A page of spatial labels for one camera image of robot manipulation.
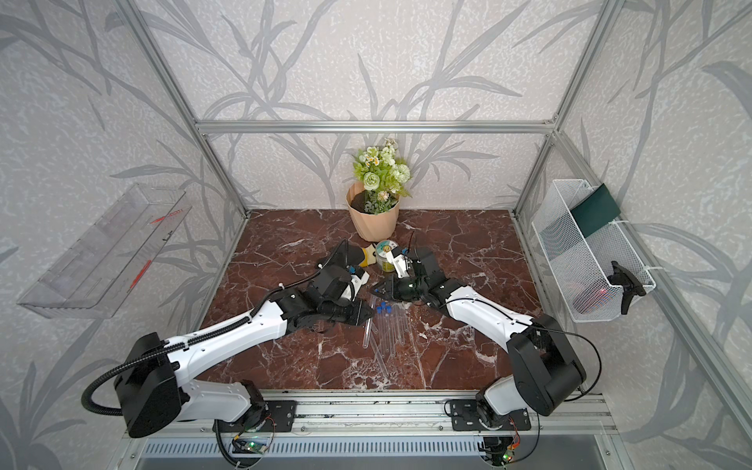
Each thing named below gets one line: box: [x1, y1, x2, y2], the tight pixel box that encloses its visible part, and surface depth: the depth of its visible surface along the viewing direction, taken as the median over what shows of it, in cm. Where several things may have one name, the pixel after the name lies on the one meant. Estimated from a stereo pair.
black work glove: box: [320, 238, 377, 268], surface depth 108 cm
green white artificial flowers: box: [352, 138, 413, 216], surface depth 96 cm
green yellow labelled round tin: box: [376, 238, 399, 273], surface depth 101 cm
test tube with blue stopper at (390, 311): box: [384, 304, 396, 354], surface depth 91 cm
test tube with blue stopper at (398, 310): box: [392, 302, 405, 345], surface depth 93 cm
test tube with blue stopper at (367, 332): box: [362, 317, 374, 350], surface depth 79 cm
